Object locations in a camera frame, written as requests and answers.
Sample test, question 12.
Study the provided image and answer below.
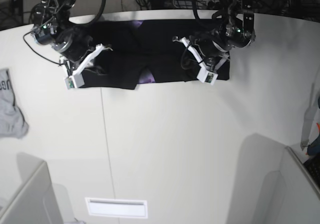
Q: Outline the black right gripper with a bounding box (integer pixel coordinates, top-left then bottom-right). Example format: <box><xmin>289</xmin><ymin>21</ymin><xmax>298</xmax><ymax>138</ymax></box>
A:
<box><xmin>51</xmin><ymin>27</ymin><xmax>111</xmax><ymax>74</ymax></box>

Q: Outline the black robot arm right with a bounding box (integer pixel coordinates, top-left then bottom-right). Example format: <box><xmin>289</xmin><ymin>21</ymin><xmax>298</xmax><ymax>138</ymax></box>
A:
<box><xmin>29</xmin><ymin>0</ymin><xmax>106</xmax><ymax>75</ymax></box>

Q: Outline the black T-shirt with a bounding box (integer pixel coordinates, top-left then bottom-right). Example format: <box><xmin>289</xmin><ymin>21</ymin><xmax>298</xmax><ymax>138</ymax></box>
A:
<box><xmin>74</xmin><ymin>19</ymin><xmax>230</xmax><ymax>90</ymax></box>

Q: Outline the grey strap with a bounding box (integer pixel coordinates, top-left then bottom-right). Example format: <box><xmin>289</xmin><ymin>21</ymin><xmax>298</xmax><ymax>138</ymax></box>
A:
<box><xmin>300</xmin><ymin>84</ymin><xmax>318</xmax><ymax>152</ymax></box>

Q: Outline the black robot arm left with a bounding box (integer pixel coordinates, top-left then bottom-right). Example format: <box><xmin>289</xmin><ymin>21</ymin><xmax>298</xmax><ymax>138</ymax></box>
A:
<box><xmin>176</xmin><ymin>0</ymin><xmax>255</xmax><ymax>71</ymax></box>

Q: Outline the white partition panel right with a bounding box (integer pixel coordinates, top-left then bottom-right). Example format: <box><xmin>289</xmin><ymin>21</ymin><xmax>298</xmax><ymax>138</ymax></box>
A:
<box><xmin>277</xmin><ymin>147</ymin><xmax>320</xmax><ymax>224</ymax></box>

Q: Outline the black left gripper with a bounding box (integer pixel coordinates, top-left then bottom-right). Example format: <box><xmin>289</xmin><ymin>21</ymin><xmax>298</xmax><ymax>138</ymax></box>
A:
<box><xmin>172</xmin><ymin>32</ymin><xmax>230</xmax><ymax>71</ymax></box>

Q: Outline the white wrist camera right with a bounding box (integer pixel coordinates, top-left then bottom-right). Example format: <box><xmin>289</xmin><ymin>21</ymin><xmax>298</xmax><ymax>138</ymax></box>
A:
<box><xmin>64</xmin><ymin>74</ymin><xmax>85</xmax><ymax>89</ymax></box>

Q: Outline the black keyboard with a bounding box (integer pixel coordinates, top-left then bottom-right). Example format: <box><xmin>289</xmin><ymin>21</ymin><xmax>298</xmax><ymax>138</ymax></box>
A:
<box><xmin>303</xmin><ymin>156</ymin><xmax>320</xmax><ymax>187</ymax></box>

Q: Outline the white partition panel left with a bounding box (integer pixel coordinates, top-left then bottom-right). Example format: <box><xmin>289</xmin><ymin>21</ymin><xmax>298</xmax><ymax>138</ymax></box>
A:
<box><xmin>0</xmin><ymin>161</ymin><xmax>64</xmax><ymax>224</ymax></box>

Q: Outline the grey printed T-shirt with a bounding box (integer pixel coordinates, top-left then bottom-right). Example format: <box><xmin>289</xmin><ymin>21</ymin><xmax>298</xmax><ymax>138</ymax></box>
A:
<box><xmin>0</xmin><ymin>69</ymin><xmax>29</xmax><ymax>139</ymax></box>

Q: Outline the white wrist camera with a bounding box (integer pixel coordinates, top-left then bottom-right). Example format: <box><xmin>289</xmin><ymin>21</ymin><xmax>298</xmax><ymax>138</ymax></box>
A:
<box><xmin>64</xmin><ymin>74</ymin><xmax>85</xmax><ymax>89</ymax></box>
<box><xmin>197</xmin><ymin>68</ymin><xmax>218</xmax><ymax>86</ymax></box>

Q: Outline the white partition panel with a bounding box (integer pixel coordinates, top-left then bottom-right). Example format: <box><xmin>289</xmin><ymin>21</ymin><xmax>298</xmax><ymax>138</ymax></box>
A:
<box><xmin>0</xmin><ymin>161</ymin><xmax>64</xmax><ymax>224</ymax></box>
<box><xmin>277</xmin><ymin>147</ymin><xmax>320</xmax><ymax>224</ymax></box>

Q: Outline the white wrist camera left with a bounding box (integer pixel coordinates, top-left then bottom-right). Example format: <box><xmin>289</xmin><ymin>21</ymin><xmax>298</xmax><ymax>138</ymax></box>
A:
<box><xmin>197</xmin><ymin>68</ymin><xmax>218</xmax><ymax>86</ymax></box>

